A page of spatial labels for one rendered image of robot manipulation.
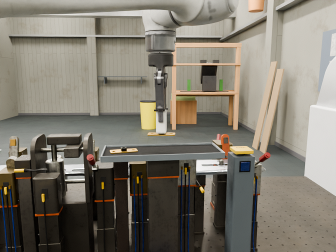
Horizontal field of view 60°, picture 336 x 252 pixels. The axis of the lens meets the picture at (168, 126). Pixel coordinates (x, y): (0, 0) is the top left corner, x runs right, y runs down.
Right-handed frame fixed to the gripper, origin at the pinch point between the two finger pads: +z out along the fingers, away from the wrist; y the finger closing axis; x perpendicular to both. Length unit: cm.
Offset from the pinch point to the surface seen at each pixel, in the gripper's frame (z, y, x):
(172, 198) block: 24.1, -1.9, -3.3
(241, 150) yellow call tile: 9.8, 3.1, -25.1
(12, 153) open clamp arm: 21, 37, 72
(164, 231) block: 35.1, -2.4, -0.9
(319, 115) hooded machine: 24, 190, -130
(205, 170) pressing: 25.4, 30.0, -15.4
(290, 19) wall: -112, 478, -191
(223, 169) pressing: 25.8, 33.0, -23.4
